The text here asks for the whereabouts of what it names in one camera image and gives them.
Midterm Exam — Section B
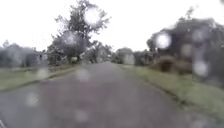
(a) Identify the small pale building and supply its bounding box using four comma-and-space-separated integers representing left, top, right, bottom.
114, 47, 137, 66

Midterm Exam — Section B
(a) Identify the row of bushes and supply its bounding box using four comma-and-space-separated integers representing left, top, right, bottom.
133, 49, 158, 67

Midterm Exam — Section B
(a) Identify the low grey building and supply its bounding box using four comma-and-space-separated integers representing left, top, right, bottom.
0, 43, 49, 69

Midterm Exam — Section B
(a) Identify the tall leafy tree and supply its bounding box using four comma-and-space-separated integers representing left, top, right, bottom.
46, 0, 113, 66

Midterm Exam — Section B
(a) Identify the grass verge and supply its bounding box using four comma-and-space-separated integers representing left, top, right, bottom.
0, 63, 81, 93
118, 63, 224, 123

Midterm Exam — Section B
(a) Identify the grey asphalt road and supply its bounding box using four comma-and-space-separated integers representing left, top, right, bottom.
0, 61, 214, 128

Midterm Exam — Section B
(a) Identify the dark building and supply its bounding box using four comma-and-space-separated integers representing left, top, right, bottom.
146, 17, 224, 88

